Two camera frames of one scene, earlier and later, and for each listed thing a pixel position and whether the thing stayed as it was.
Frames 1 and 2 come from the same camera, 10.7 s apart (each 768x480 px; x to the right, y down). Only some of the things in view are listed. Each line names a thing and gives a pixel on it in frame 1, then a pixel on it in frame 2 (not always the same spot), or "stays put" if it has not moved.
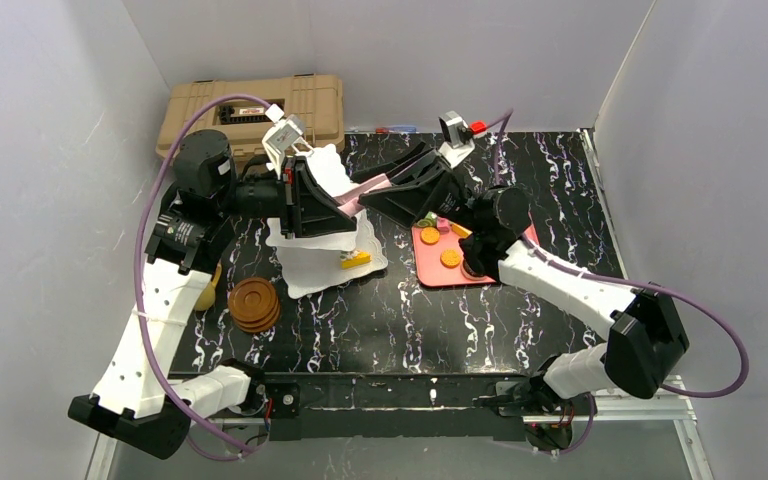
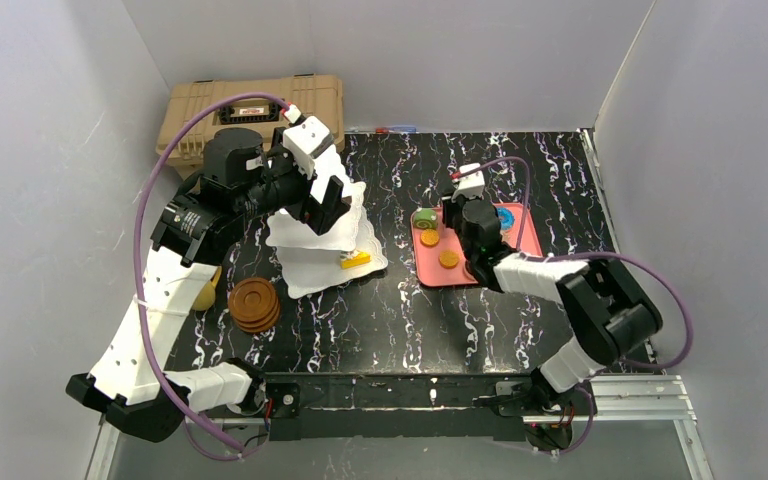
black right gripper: [450, 187] -> [454, 211]
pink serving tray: [437, 257] stays put
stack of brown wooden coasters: [254, 305] stays put
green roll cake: [429, 221] stays put
